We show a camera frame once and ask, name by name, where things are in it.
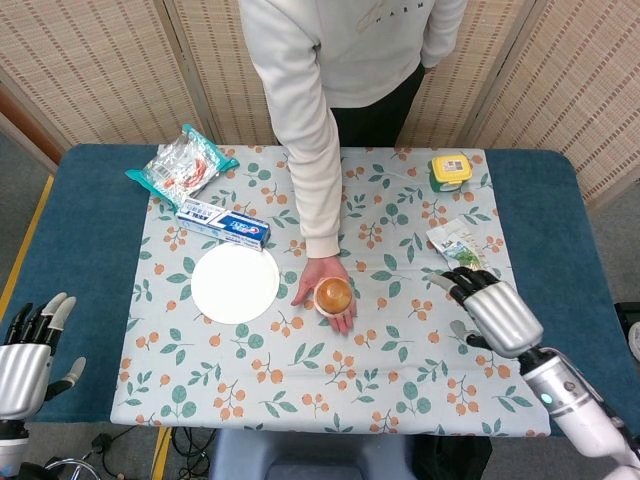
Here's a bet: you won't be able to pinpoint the person's bare hand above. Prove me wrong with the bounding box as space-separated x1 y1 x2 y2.
291 256 360 335

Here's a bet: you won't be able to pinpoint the robot left five-finger hand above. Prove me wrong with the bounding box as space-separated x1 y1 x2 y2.
0 292 87 424

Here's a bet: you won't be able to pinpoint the robot right five-finger hand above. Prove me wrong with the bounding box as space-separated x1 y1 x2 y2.
429 266 545 359

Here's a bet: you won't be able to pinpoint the person's white-sleeved forearm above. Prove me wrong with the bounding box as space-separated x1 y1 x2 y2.
249 29 346 260

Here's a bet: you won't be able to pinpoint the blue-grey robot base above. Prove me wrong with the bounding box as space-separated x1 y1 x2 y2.
209 429 416 480

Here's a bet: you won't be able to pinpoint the white paper plate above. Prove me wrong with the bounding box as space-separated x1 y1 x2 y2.
190 243 281 326

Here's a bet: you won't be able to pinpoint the silver green snack bag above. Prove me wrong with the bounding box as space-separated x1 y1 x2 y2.
425 219 496 279

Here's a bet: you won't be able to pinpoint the blue white toothpaste box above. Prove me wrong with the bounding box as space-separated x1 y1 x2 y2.
175 197 272 253

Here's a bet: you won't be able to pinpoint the floral fruit-print tablecloth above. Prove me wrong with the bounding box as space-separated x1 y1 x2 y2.
110 144 551 439

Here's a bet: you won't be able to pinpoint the black object beside table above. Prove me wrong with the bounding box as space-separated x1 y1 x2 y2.
612 302 640 362

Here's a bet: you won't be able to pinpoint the blue table cover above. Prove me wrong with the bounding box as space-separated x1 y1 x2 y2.
0 143 629 426

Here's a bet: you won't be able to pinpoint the black bag under table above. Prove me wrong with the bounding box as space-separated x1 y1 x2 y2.
414 434 494 480

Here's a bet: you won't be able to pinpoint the yellow-lid green container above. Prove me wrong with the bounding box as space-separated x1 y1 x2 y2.
428 153 475 194

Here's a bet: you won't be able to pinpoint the teal clear snack bag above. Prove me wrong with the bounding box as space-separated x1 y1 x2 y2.
124 123 240 206

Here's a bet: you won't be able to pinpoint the person's torso in white sweater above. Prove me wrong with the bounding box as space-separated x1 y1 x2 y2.
238 0 469 149

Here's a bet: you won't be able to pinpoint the woven folding screen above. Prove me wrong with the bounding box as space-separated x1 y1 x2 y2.
0 0 640 204

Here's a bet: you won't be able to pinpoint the black floor cables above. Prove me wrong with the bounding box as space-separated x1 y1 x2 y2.
74 424 219 480

